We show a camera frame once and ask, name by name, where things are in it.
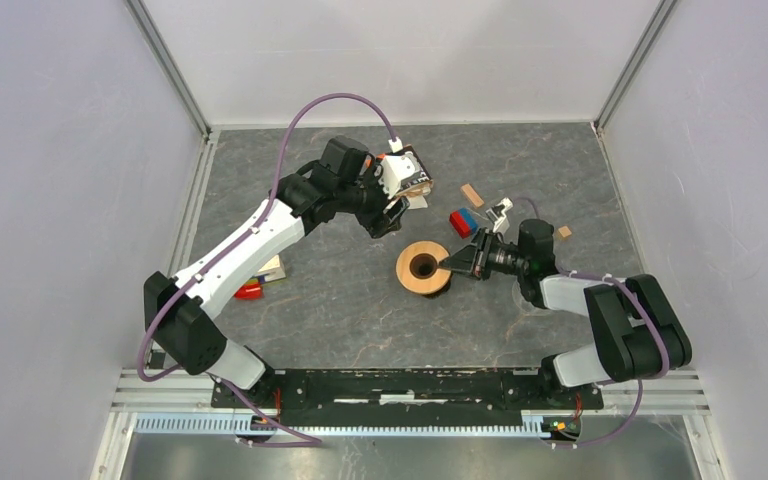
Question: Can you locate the aluminium frame rail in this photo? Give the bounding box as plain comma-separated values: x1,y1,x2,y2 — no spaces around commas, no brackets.
90,128,222,479

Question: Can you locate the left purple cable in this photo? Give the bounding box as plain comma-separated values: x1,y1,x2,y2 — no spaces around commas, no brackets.
136,92,404,448

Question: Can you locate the coffee filter box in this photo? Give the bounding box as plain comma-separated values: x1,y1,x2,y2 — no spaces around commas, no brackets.
365,145,433,197

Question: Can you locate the clear glass dripper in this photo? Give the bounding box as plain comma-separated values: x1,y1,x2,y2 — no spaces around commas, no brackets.
511,280,553,317

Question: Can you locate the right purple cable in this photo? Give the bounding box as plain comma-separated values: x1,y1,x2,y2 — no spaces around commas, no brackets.
509,196,671,450

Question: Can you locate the colourful block stack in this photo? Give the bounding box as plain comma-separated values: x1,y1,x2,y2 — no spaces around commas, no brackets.
233,255,287,300

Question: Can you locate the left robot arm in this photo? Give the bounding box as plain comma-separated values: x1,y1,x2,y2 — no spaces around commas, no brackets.
144,136,420,408

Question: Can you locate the white paper filter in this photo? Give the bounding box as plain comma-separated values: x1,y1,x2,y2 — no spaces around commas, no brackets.
402,194,428,210

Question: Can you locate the long wooden block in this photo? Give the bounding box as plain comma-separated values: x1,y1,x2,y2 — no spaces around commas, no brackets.
460,183,485,208

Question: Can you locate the wooden ring holder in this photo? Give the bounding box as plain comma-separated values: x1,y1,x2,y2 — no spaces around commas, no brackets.
395,241,451,296

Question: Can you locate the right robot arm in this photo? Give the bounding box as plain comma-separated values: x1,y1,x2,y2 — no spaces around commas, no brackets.
440,219,692,408

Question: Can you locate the red blue block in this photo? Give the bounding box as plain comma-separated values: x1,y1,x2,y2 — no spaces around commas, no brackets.
449,208,478,239

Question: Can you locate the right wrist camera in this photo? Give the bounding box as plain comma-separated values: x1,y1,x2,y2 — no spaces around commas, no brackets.
485,197,513,235

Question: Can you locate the purple cable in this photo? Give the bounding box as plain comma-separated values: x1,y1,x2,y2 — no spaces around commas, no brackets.
509,196,671,450
136,92,404,448

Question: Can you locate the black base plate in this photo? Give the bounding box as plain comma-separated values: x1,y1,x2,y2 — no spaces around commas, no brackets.
245,367,604,428

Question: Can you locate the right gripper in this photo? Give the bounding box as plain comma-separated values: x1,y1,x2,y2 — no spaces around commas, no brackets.
438,227,529,282

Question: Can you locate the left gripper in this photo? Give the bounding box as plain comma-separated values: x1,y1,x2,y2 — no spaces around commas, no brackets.
337,158,410,239

